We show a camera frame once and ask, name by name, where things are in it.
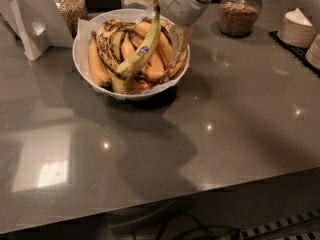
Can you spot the greenish yellow stickered banana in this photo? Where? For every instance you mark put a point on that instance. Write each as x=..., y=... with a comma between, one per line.
x=144, y=52

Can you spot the orange yellow banana centre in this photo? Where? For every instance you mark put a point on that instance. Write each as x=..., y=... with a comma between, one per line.
x=164, y=47

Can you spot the spotted brown banana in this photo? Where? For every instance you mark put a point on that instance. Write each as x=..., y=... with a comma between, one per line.
x=105, y=37

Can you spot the yellow banana at left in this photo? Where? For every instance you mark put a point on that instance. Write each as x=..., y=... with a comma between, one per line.
x=97, y=67

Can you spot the black rubber mat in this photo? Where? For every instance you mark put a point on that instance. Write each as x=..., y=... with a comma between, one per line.
x=298, y=53

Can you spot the white bowl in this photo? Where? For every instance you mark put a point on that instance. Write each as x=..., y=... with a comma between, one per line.
x=81, y=48

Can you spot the black white striped strip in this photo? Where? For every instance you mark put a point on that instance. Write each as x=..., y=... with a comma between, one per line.
x=267, y=229

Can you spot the glass jar of grains left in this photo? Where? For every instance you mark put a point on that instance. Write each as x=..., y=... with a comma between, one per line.
x=72, y=11

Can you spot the glass jar of grains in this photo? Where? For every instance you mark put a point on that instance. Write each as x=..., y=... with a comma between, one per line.
x=237, y=17
x=72, y=11

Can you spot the glass jar of grains right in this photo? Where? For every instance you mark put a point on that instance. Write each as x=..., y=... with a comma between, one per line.
x=237, y=17

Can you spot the dark spotted banana at right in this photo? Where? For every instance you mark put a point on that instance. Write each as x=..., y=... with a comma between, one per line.
x=174, y=68

